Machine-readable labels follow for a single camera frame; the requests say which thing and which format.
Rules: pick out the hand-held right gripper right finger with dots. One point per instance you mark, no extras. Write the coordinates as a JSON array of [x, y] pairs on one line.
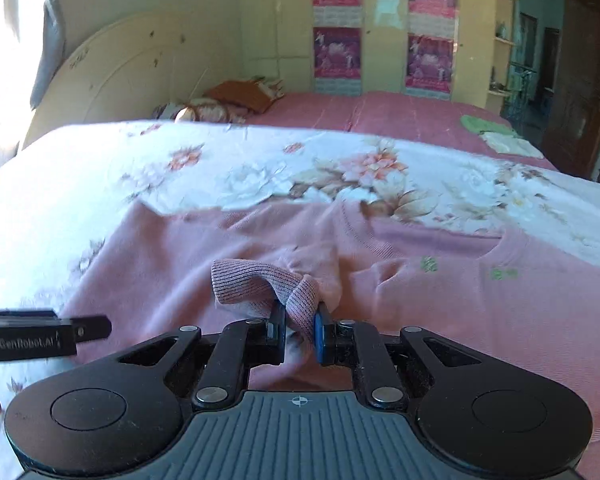
[[324, 334]]

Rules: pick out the cream wardrobe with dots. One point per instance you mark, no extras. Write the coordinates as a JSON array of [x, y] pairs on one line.
[[385, 50]]

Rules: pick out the brown wooden door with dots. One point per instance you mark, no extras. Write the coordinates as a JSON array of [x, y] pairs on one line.
[[580, 90]]

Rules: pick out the pink bedspread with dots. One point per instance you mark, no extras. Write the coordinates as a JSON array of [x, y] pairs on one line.
[[380, 110]]

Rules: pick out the grey curtain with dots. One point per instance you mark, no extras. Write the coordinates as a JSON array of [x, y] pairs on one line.
[[54, 45]]

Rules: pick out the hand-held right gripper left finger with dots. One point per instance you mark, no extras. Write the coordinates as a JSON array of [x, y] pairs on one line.
[[278, 327]]

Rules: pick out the floral pillow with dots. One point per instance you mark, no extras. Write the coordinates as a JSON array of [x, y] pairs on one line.
[[205, 109]]

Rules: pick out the orange striped pillow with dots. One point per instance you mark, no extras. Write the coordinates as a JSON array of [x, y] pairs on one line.
[[240, 92]]

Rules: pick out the cream corner shelf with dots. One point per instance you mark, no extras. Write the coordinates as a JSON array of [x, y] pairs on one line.
[[504, 40]]

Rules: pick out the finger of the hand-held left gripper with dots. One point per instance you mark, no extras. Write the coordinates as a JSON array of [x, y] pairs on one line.
[[92, 330]]

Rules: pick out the pink knit sweater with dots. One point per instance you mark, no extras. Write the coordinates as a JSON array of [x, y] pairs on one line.
[[430, 300]]

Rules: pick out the green cloth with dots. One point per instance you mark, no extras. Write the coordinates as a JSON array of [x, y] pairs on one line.
[[485, 125]]

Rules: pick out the white cloth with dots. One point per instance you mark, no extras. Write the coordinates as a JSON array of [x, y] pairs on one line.
[[510, 144]]

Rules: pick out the cream bed headboard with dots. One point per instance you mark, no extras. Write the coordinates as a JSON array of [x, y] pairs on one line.
[[130, 70]]

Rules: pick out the white floral bedsheet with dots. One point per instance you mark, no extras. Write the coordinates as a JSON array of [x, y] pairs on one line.
[[130, 170]]

